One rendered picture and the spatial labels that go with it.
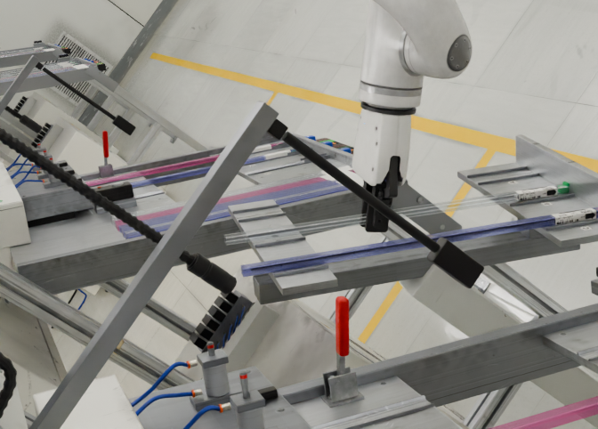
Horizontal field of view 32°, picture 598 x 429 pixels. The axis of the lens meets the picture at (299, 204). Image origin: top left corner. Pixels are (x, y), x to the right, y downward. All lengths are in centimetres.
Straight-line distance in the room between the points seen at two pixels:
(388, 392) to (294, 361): 104
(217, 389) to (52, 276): 87
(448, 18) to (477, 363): 42
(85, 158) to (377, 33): 410
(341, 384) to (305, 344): 105
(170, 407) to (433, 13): 58
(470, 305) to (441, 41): 42
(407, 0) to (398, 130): 19
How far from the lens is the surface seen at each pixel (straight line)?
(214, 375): 98
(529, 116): 328
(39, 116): 682
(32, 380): 187
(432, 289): 151
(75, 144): 539
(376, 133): 140
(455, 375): 118
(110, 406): 98
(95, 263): 182
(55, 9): 845
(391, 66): 139
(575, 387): 168
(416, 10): 130
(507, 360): 121
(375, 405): 109
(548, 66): 338
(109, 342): 79
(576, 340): 121
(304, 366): 210
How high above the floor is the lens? 159
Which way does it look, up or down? 22 degrees down
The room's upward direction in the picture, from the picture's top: 54 degrees counter-clockwise
